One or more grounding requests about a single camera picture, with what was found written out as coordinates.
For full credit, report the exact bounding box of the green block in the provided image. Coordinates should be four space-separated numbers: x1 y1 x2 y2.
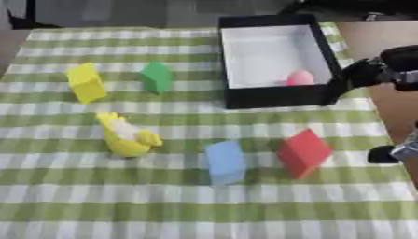
137 61 175 95

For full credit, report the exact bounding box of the pink round toy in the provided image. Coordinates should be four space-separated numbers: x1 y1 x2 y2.
284 69 317 87

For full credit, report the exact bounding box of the blue block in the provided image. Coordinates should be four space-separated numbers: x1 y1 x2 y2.
202 140 248 187

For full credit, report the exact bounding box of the red block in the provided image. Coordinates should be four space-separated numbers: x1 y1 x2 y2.
275 127 335 180

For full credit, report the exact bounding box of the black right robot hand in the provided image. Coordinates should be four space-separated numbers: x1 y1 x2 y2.
325 44 418 164

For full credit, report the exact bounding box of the yellow soft toy duck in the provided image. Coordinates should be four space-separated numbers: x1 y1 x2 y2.
94 111 165 158

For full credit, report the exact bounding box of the black box white inside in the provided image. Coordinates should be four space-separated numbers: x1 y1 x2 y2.
216 13 346 110

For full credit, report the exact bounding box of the yellow block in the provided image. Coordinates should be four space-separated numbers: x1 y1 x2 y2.
63 62 110 105

